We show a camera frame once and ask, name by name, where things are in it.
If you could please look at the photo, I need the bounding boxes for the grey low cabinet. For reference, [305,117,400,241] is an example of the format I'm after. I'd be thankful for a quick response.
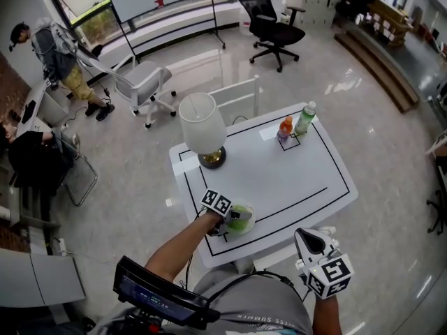
[0,248,87,308]

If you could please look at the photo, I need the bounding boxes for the black chest-mounted screen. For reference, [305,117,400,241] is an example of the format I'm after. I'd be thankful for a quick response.
[112,255,221,329]

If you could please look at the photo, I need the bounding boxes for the black framed window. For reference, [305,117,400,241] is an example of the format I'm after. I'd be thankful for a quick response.
[48,0,242,45]

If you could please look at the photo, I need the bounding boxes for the white slatted chair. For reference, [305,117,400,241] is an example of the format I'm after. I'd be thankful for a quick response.
[207,74,261,125]

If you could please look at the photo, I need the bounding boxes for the wooden steps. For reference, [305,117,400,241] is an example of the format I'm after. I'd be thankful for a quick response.
[333,29,420,114]

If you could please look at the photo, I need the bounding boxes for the white desk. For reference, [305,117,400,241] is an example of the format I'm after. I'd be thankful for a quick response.
[15,82,71,137]

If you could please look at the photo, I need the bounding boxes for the stack of wooden crates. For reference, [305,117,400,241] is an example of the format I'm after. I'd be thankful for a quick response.
[365,0,415,47]

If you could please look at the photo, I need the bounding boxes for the black office chair with headrest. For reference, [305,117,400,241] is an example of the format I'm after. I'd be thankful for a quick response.
[234,0,307,73]

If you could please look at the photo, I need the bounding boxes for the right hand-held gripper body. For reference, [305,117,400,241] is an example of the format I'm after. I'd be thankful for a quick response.
[295,248,356,300]

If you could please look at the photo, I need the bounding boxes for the person's right forearm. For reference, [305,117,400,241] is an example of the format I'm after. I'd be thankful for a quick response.
[312,293,342,335]

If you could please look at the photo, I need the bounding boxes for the grey lockers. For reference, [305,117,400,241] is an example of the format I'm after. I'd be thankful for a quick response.
[303,0,338,26]

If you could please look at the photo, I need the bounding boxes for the green lettuce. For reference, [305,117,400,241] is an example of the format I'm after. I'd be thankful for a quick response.
[226,204,253,232]

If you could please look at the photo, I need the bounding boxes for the person in white clothing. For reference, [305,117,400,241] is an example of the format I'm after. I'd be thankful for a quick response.
[94,269,314,335]

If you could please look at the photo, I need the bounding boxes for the white table lamp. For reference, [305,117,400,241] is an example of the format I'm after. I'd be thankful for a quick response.
[177,92,228,170]

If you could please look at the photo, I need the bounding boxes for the orange drink bottle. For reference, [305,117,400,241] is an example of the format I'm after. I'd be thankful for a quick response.
[276,115,294,143]

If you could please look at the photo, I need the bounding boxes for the grey and white office chair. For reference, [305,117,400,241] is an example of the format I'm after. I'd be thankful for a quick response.
[89,57,177,129]

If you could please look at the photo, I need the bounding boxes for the green drink bottle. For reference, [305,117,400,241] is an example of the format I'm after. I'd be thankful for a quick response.
[293,100,317,135]

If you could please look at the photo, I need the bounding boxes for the person's left forearm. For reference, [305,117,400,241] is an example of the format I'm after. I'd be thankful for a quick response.
[145,211,224,282]

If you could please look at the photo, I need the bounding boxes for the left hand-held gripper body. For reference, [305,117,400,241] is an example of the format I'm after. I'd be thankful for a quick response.
[199,188,242,239]

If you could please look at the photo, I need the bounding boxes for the clear glass plate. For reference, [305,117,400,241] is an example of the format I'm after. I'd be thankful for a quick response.
[223,197,256,237]

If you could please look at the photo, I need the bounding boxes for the black chest cable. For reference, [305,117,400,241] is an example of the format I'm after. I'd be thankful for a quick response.
[205,270,305,303]

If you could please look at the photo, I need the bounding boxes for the black chair with metal frame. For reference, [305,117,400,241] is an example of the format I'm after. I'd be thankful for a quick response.
[13,131,98,207]

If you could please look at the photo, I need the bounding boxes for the black keyboard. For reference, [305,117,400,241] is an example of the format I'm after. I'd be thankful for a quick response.
[21,99,38,124]

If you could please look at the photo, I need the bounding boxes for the black gaming chair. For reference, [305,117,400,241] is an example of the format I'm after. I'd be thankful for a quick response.
[426,188,447,237]

